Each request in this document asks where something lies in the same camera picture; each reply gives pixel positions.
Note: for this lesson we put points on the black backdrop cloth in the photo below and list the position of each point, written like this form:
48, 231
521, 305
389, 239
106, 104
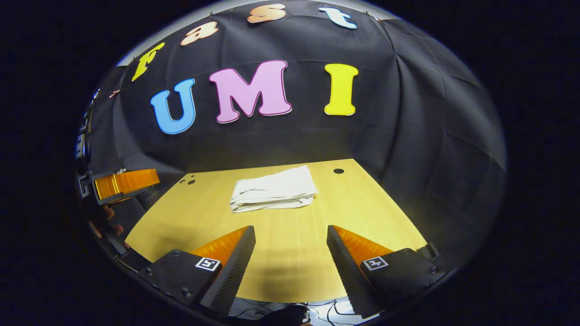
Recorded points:
317, 136

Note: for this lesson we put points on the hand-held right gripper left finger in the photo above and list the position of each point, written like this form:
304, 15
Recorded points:
235, 267

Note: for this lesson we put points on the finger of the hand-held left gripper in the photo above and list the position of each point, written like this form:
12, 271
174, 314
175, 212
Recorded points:
127, 183

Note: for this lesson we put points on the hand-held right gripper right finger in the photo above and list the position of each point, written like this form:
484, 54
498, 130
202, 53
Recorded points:
349, 271

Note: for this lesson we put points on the white jeans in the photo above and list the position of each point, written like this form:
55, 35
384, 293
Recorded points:
276, 188

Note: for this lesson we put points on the copper backdrop clip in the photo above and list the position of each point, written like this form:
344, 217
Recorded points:
114, 93

